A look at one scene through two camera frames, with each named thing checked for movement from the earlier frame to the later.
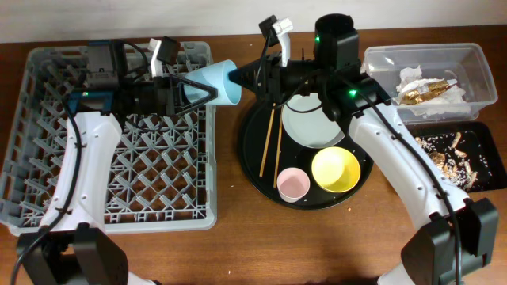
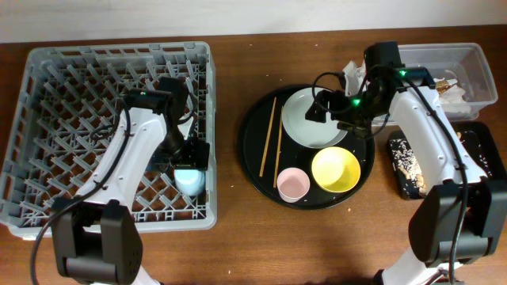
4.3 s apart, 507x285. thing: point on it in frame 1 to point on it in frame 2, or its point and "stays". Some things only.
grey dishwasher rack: x=162 y=174 stays
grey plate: x=306 y=123 stays
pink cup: x=293 y=184 stays
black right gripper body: x=272 y=77 to x=322 y=105
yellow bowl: x=336 y=169 stays
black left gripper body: x=153 y=98 to x=184 y=153
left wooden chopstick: x=267 y=141 stays
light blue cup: x=217 y=77 to x=190 y=182
